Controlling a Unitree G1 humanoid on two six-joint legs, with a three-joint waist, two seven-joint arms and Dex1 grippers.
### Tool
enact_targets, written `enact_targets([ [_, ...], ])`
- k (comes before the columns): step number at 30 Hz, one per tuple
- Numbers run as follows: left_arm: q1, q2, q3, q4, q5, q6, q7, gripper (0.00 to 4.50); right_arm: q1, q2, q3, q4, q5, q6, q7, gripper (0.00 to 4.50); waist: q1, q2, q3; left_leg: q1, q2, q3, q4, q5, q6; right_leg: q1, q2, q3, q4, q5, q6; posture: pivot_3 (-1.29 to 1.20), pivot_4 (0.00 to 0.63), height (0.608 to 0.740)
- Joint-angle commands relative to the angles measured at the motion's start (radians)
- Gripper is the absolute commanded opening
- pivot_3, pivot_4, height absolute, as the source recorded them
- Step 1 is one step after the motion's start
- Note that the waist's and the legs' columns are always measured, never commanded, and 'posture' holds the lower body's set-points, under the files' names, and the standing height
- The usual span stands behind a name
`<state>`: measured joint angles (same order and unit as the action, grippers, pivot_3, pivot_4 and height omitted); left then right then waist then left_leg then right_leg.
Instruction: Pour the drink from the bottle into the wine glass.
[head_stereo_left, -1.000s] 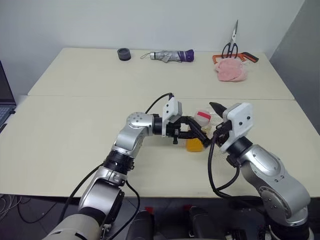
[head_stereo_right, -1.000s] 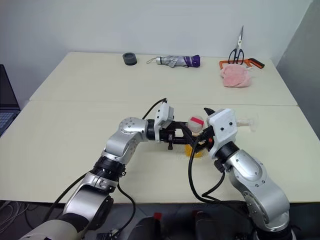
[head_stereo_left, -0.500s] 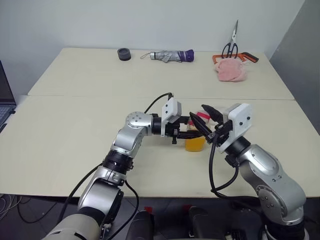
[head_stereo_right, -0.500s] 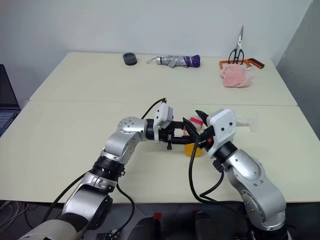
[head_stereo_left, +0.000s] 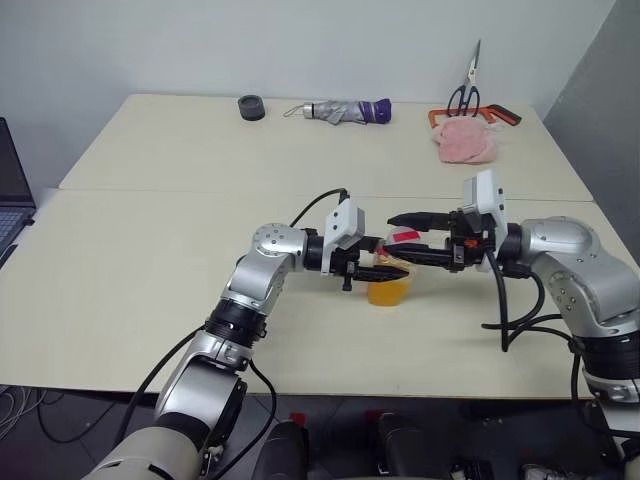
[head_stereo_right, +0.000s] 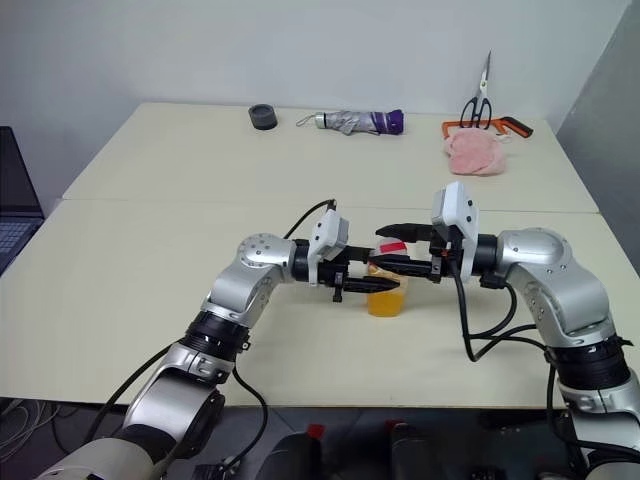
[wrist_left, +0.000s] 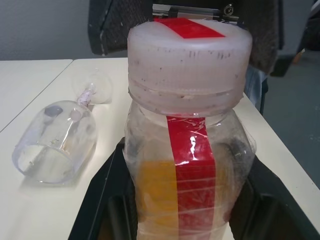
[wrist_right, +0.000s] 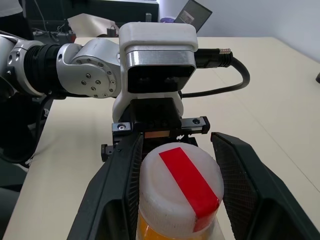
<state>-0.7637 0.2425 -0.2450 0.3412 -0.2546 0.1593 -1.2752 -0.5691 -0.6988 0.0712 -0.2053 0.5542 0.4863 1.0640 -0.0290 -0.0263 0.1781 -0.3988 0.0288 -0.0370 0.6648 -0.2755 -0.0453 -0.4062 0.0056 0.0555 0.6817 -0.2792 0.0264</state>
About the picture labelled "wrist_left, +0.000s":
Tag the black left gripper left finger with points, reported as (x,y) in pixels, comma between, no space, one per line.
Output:
(105,200)

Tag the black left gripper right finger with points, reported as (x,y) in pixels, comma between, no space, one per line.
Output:
(275,200)

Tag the clear bottle with red tape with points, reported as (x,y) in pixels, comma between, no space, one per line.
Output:
(185,120)

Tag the black mesh office chair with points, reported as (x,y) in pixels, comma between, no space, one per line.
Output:
(175,25)

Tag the clear plastic wine glass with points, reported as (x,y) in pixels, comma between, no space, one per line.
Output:
(55,150)

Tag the white table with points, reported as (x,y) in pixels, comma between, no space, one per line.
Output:
(25,87)

